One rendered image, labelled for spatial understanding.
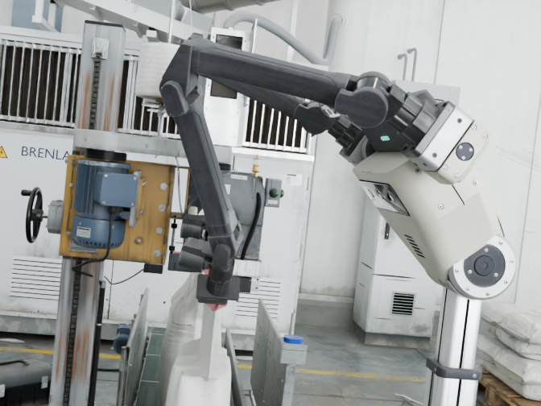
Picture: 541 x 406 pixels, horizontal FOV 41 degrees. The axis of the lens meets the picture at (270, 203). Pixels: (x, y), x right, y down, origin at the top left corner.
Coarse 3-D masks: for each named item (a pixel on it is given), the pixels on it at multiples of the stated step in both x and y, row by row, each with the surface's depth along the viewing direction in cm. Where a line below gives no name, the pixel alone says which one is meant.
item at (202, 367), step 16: (208, 320) 190; (208, 336) 188; (192, 352) 205; (208, 352) 186; (224, 352) 214; (176, 368) 192; (192, 368) 190; (208, 368) 183; (224, 368) 195; (176, 384) 189; (192, 384) 186; (208, 384) 186; (224, 384) 189; (176, 400) 185; (192, 400) 184; (208, 400) 185; (224, 400) 186
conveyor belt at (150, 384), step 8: (152, 336) 394; (160, 336) 395; (152, 344) 377; (160, 344) 379; (152, 352) 362; (160, 352) 363; (152, 360) 348; (144, 368) 334; (152, 368) 335; (144, 376) 322; (152, 376) 323; (144, 384) 311; (152, 384) 312; (144, 392) 300; (152, 392) 301; (144, 400) 290; (152, 400) 292; (160, 400) 293; (232, 400) 302
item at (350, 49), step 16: (336, 0) 536; (352, 0) 532; (368, 0) 538; (352, 16) 532; (368, 16) 541; (352, 32) 533; (336, 48) 535; (352, 48) 534; (336, 64) 535; (352, 64) 535
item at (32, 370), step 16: (0, 368) 368; (16, 368) 371; (32, 368) 374; (48, 368) 380; (0, 384) 356; (16, 384) 363; (32, 384) 371; (48, 384) 379; (0, 400) 357; (16, 400) 365; (32, 400) 372; (48, 400) 381
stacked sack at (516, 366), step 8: (504, 352) 451; (512, 352) 450; (496, 360) 452; (504, 360) 445; (512, 360) 437; (520, 360) 431; (528, 360) 431; (536, 360) 433; (504, 368) 442; (512, 368) 432; (520, 368) 425; (528, 368) 421; (536, 368) 420; (512, 376) 432; (520, 376) 421; (528, 376) 418; (536, 376) 418; (536, 384) 422
